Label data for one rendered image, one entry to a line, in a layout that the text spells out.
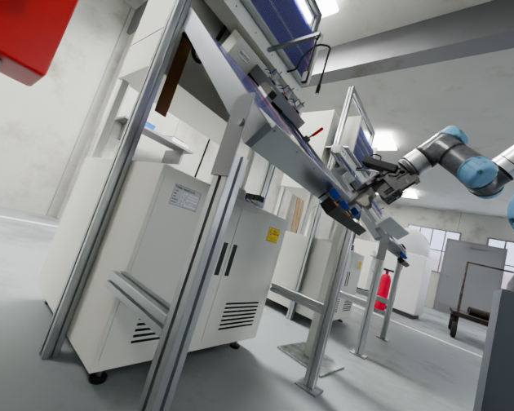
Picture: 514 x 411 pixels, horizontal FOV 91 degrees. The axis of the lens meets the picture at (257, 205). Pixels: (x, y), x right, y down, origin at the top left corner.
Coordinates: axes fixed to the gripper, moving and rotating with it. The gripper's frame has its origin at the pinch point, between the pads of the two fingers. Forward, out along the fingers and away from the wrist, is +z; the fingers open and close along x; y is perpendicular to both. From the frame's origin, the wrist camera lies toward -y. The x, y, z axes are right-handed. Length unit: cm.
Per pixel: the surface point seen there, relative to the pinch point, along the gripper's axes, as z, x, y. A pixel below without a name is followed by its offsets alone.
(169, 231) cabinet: 42, -41, -7
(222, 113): 23, -12, -70
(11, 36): 14, -83, -6
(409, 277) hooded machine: 23, 385, -7
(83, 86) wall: 177, -9, -332
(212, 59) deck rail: 3, -49, -36
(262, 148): 5.0, -44.8, -2.3
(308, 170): 2.0, -26.7, -2.3
